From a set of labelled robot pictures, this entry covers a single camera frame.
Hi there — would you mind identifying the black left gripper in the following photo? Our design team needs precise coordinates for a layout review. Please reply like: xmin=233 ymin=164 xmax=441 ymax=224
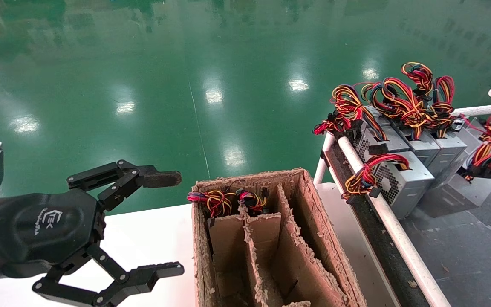
xmin=0 ymin=160 xmax=185 ymax=307

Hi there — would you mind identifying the cardboard cross divider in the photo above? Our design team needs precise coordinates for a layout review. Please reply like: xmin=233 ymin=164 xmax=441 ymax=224
xmin=208 ymin=212 xmax=281 ymax=295

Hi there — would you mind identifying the frayed cardboard middle divider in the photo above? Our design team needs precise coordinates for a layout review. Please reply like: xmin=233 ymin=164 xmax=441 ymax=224
xmin=238 ymin=203 xmax=269 ymax=307

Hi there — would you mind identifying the long cardboard divider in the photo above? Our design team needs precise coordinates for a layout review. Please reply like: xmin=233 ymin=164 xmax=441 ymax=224
xmin=274 ymin=183 xmax=348 ymax=307

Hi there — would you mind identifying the brown cardboard box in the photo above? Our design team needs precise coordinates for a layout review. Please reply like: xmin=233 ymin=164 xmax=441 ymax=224
xmin=191 ymin=168 xmax=367 ymax=307

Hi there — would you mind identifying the short white rack pipe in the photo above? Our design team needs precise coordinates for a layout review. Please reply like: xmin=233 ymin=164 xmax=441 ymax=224
xmin=314 ymin=132 xmax=335 ymax=185

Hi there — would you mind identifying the long white rack pipe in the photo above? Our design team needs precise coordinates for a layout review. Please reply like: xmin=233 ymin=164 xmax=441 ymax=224
xmin=338 ymin=136 xmax=451 ymax=307

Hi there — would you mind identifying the dark grey conveyor deck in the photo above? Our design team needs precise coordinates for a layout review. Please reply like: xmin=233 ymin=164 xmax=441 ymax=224
xmin=399 ymin=124 xmax=491 ymax=307

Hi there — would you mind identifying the horizontal white rack pipe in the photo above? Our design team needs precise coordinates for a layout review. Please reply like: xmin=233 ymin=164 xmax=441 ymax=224
xmin=453 ymin=104 xmax=491 ymax=117

